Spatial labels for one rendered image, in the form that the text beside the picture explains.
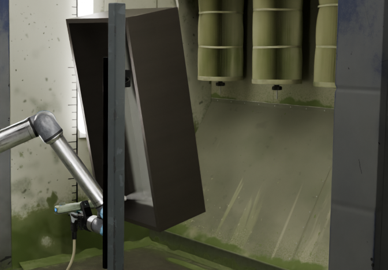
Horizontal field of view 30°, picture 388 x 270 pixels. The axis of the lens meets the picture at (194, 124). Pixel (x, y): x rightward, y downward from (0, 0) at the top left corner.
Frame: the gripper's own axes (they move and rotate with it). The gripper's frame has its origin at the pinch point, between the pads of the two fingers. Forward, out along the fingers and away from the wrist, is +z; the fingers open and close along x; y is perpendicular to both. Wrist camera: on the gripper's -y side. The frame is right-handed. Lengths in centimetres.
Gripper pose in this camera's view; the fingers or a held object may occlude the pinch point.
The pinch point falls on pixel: (73, 211)
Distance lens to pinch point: 431.1
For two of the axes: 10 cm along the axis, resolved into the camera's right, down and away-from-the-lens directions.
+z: -6.7, -1.3, 7.3
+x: 7.4, -1.1, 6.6
